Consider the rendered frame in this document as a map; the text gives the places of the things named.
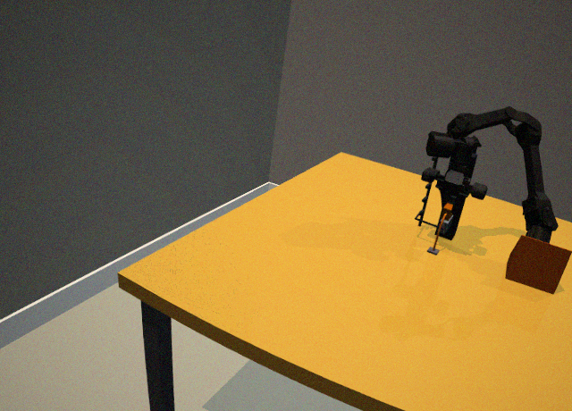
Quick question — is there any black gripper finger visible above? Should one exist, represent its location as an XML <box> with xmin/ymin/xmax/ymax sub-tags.
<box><xmin>451</xmin><ymin>192</ymin><xmax>470</xmax><ymax>213</ymax></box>
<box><xmin>435</xmin><ymin>186</ymin><xmax>448</xmax><ymax>209</ymax></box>

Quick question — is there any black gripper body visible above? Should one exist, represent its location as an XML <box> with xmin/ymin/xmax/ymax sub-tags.
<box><xmin>421</xmin><ymin>158</ymin><xmax>488</xmax><ymax>200</ymax></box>

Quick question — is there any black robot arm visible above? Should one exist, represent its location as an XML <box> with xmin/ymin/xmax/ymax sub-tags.
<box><xmin>426</xmin><ymin>106</ymin><xmax>559</xmax><ymax>244</ymax></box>

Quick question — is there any orange power cord with plug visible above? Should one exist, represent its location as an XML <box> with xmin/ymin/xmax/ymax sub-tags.
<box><xmin>433</xmin><ymin>200</ymin><xmax>456</xmax><ymax>251</ymax></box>

